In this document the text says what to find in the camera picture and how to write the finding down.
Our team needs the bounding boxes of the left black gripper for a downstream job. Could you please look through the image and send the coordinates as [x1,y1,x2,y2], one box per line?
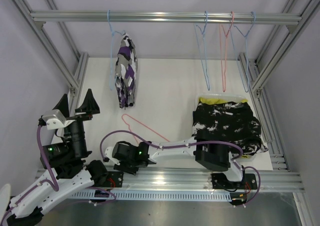
[53,89,100,158]

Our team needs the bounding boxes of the pink wire hanger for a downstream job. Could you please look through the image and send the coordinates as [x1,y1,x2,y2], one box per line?
[121,113,170,142]
[219,12,235,92]

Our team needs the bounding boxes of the purple grey patterned trousers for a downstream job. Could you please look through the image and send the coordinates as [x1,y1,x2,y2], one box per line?
[115,33,138,108]

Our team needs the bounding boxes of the light blue wire hanger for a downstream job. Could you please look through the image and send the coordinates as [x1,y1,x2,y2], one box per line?
[231,11,257,93]
[107,10,126,91]

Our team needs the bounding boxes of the yellow-green trousers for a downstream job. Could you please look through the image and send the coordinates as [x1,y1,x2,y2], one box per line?
[193,97,253,153]

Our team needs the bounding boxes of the black white floral trousers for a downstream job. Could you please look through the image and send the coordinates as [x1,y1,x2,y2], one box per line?
[191,100,263,154]

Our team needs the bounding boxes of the white newspaper print trousers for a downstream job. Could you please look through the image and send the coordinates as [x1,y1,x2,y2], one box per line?
[256,143,269,153]

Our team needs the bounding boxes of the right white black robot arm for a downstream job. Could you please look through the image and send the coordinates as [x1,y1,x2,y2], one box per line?
[104,137,246,188]

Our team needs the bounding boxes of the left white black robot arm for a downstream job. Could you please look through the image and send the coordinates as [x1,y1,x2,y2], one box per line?
[2,89,108,225]

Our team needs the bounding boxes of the white plastic basket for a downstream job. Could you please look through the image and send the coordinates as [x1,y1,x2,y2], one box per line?
[193,93,257,161]

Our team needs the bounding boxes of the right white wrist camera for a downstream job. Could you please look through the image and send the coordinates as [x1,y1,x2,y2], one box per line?
[103,146,115,164]

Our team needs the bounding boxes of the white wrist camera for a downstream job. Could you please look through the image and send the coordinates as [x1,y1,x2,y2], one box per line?
[39,109,75,130]
[103,146,115,164]

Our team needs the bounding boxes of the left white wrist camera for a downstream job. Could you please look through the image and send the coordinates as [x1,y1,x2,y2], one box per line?
[39,109,75,130]

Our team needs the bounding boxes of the slotted cable duct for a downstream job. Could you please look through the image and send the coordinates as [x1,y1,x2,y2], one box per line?
[67,189,246,202]

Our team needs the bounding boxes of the aluminium frame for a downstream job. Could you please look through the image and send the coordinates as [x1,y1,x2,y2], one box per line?
[0,0,320,176]

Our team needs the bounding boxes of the aluminium hanging rail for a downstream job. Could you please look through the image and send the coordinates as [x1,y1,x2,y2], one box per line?
[30,10,302,26]

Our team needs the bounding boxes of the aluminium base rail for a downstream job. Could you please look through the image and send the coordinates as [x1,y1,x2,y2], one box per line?
[120,168,305,192]

